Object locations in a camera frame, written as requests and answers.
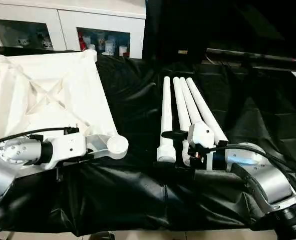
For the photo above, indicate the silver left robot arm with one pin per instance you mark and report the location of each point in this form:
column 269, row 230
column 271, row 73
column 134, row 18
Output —
column 15, row 152

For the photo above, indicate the white glass-door cabinet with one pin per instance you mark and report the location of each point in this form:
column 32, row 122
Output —
column 62, row 25

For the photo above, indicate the small tan label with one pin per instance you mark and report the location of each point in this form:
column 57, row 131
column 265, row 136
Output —
column 182, row 52

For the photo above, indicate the white blue carton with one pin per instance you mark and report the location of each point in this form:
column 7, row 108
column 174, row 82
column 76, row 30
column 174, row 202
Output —
column 109, row 46

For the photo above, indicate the black metal rod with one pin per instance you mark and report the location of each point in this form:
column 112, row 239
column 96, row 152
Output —
column 263, row 58

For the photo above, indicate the small white cup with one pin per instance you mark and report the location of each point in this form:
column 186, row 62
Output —
column 124, row 51

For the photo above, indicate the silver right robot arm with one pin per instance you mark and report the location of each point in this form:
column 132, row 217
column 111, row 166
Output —
column 270, row 180

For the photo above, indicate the white plastic table top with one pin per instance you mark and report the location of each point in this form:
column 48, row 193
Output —
column 37, row 82

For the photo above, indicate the small white jar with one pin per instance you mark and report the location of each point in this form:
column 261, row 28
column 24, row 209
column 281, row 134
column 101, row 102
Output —
column 91, row 44

